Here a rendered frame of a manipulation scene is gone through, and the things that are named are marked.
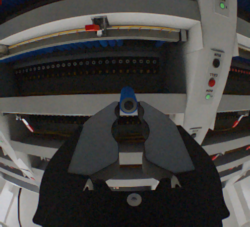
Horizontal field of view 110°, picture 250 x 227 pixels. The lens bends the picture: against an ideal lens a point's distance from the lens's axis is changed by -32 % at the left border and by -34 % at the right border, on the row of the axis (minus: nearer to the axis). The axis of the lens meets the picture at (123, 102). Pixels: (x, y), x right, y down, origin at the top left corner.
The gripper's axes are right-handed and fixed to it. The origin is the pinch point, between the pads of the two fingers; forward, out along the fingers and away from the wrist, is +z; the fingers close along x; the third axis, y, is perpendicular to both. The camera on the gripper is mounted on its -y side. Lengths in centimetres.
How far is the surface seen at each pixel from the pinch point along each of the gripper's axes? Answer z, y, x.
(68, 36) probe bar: 16.2, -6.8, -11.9
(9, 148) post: 12, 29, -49
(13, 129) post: 18, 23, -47
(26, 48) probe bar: 15.9, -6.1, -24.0
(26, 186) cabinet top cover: 16, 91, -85
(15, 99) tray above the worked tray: 13.0, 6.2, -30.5
